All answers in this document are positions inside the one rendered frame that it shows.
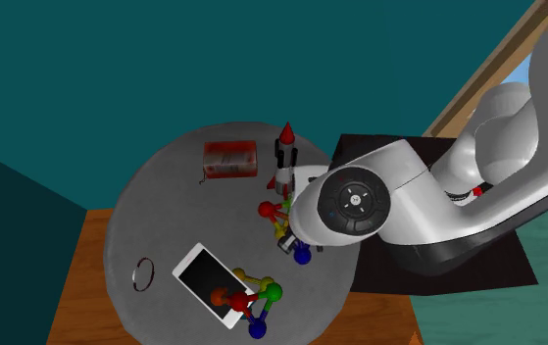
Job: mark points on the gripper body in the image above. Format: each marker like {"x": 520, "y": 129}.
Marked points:
{"x": 286, "y": 244}

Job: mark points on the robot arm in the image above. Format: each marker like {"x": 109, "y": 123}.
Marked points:
{"x": 426, "y": 210}

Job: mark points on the colourful ball and stick toy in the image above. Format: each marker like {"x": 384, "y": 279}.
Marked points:
{"x": 267, "y": 210}
{"x": 272, "y": 292}

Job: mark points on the red and white toy rocket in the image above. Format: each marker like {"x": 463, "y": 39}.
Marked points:
{"x": 285, "y": 176}

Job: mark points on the white smartphone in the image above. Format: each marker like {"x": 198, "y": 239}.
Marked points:
{"x": 200, "y": 277}

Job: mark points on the red box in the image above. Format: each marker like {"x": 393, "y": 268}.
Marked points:
{"x": 230, "y": 157}

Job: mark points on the round grey table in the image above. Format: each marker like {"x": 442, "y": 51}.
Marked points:
{"x": 178, "y": 215}

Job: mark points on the wooden framed window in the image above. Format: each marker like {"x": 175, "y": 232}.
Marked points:
{"x": 483, "y": 76}

